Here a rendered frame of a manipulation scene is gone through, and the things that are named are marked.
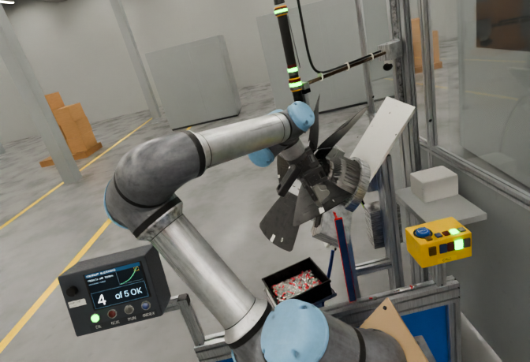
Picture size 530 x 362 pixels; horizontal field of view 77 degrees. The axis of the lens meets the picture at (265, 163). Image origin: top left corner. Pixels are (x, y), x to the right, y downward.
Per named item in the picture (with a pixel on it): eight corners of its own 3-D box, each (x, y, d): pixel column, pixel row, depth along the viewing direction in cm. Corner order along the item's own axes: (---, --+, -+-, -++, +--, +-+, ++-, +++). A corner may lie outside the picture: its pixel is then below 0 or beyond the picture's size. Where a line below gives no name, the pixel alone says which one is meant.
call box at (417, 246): (453, 242, 113) (452, 215, 109) (472, 260, 104) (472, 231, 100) (406, 253, 113) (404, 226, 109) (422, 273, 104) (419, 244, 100)
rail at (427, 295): (453, 292, 117) (452, 274, 114) (460, 301, 113) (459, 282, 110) (202, 355, 117) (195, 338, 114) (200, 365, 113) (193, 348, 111)
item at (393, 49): (390, 57, 162) (389, 39, 159) (404, 56, 157) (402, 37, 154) (378, 62, 157) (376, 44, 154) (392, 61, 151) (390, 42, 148)
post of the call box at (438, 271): (441, 278, 114) (439, 248, 109) (446, 285, 111) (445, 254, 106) (432, 281, 114) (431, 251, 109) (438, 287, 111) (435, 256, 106)
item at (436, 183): (439, 181, 171) (438, 162, 167) (459, 195, 156) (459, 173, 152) (407, 189, 171) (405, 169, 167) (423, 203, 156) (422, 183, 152)
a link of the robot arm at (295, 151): (280, 153, 102) (277, 145, 110) (287, 165, 104) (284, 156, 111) (301, 140, 101) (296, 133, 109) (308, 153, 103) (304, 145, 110)
